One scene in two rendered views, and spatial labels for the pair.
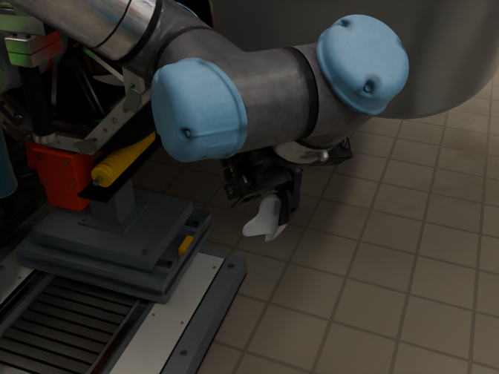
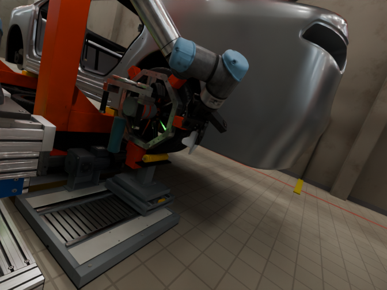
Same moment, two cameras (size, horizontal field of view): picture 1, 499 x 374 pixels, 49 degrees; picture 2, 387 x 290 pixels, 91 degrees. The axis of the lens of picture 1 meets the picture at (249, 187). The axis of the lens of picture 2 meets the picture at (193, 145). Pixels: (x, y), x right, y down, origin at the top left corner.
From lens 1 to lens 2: 0.34 m
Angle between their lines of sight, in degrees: 25
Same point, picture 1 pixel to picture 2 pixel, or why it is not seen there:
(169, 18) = not seen: hidden behind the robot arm
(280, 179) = (200, 120)
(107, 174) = (147, 157)
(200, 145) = (179, 54)
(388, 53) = (243, 60)
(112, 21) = (170, 39)
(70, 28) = (158, 37)
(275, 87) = (207, 52)
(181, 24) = not seen: hidden behind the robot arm
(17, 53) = (140, 98)
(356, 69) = (231, 56)
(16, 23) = (144, 92)
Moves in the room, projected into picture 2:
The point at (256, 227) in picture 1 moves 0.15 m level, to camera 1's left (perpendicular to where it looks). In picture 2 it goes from (186, 141) to (148, 127)
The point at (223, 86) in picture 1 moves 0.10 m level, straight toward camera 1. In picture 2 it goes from (192, 44) to (183, 23)
